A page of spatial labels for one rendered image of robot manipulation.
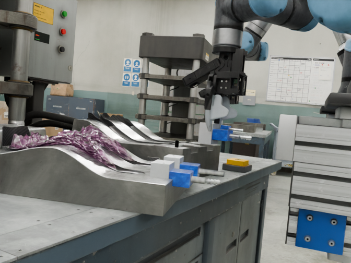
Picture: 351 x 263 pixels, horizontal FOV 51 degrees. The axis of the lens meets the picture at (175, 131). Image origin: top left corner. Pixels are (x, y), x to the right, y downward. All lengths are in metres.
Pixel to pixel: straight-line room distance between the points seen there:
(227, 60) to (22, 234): 0.63
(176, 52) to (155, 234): 4.37
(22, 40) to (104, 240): 1.03
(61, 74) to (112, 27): 6.82
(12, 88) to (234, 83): 0.84
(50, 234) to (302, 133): 0.48
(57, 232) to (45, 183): 0.18
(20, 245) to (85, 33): 8.44
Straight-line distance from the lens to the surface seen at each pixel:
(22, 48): 1.48
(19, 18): 1.48
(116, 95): 8.28
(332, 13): 0.68
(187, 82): 0.96
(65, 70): 1.80
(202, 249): 1.14
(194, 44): 5.03
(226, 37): 0.93
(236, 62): 0.92
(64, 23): 1.81
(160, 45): 5.17
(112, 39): 8.51
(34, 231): 0.55
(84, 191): 0.68
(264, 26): 1.37
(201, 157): 1.03
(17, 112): 1.47
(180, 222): 0.93
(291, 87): 7.45
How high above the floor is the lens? 0.98
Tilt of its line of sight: 3 degrees down
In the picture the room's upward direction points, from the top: 5 degrees clockwise
